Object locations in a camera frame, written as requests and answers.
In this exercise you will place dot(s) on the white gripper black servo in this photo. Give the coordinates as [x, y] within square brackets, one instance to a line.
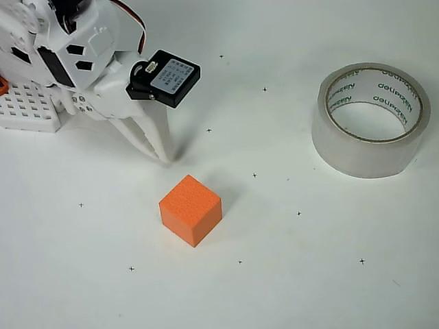
[114, 103]

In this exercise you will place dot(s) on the orange foam cube block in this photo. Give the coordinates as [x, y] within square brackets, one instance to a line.
[188, 205]

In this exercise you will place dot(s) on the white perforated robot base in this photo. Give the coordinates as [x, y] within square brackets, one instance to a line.
[24, 106]

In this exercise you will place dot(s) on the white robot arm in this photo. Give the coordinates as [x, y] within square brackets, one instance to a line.
[85, 44]

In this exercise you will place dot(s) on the clear packing tape roll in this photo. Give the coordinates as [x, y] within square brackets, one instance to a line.
[360, 157]

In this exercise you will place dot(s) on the orange clamp piece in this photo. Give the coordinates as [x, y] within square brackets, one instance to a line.
[2, 85]

